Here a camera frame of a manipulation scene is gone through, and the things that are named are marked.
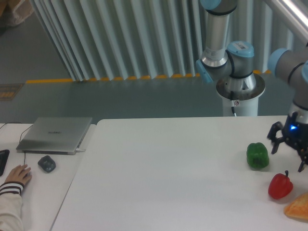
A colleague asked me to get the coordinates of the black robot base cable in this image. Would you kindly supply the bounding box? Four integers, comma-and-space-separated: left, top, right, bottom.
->
230, 90, 238, 117

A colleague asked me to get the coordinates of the cardboard box in wrap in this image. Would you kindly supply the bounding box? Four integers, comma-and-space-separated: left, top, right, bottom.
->
0, 0, 34, 28

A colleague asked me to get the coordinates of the orange bread loaf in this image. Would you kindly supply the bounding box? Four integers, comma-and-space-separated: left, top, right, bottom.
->
284, 192, 308, 221

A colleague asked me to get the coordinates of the silver closed laptop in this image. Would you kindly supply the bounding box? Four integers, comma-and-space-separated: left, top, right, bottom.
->
16, 117, 92, 155

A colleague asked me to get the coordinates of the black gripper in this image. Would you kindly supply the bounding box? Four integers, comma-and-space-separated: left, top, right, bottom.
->
267, 112, 308, 172

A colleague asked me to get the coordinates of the corrugated white partition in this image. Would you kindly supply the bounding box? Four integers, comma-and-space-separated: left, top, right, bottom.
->
31, 0, 308, 81

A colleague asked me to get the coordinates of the white laptop plug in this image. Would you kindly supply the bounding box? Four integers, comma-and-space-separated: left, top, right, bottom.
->
76, 149, 86, 153

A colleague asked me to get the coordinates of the green bell pepper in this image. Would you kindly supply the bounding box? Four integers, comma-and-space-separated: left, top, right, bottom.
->
246, 142, 269, 168

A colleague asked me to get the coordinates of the red bell pepper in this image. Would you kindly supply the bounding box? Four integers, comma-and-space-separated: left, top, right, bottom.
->
268, 170, 294, 200

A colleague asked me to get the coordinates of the dark grey small device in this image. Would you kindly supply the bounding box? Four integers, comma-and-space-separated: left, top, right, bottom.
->
38, 155, 56, 173

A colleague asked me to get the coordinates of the white sleeved forearm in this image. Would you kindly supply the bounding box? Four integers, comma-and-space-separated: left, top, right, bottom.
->
0, 181, 24, 231

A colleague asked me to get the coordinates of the black mouse cable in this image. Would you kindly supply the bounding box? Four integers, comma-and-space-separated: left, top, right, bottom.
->
0, 122, 33, 167

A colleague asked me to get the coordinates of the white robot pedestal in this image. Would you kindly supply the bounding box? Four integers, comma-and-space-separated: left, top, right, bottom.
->
216, 73, 265, 117

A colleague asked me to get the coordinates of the black keyboard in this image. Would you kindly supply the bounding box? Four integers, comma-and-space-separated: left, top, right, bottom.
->
0, 149, 10, 176

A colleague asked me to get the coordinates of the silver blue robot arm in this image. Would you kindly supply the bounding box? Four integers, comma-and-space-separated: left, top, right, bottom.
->
196, 0, 308, 170

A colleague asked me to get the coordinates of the person's hand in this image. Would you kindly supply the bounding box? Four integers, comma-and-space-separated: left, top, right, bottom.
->
5, 164, 31, 186

